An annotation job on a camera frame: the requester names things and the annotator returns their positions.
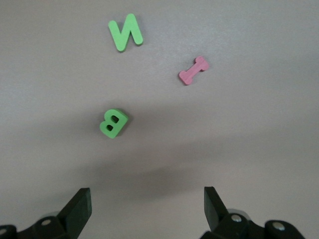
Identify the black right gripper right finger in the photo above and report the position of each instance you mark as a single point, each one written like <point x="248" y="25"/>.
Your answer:
<point x="214" y="214"/>

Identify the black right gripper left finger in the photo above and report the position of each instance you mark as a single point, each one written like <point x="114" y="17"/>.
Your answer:
<point x="74" y="214"/>

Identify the green capital letter B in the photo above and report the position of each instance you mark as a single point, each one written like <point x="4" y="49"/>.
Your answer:
<point x="104" y="122"/>

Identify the green letter N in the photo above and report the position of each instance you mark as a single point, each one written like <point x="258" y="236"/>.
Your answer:
<point x="125" y="32"/>

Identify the red letter I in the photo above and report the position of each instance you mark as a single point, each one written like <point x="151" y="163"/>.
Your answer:
<point x="194" y="70"/>

